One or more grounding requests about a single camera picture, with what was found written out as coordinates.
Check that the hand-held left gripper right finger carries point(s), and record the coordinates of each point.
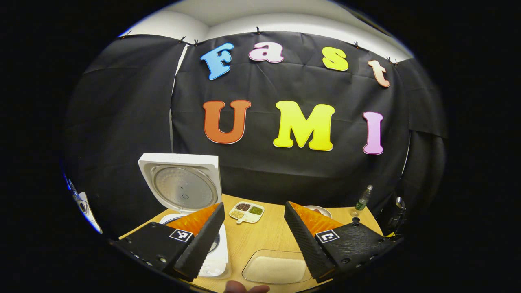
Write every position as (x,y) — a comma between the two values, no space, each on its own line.
(303,240)

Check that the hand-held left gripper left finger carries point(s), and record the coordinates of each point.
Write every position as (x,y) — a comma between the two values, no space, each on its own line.
(203,244)

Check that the white rice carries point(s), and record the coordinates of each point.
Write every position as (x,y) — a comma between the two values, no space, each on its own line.
(276,268)

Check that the clear rice container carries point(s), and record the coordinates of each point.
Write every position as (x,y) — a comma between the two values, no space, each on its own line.
(252,276)

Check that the white rice cooker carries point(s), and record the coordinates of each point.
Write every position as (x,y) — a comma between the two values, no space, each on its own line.
(179,187)

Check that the brown meat piece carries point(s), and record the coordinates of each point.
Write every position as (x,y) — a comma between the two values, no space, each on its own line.
(318,211)

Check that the white round plate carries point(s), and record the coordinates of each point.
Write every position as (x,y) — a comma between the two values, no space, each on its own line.
(323,211)

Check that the clear bottle green label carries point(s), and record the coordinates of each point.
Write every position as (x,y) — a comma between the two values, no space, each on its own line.
(362,201)

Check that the white divided grain dish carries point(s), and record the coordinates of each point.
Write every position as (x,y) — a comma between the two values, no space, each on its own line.
(247,212)

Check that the black backdrop cloth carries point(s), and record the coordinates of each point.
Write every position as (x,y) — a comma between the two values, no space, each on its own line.
(285,171)

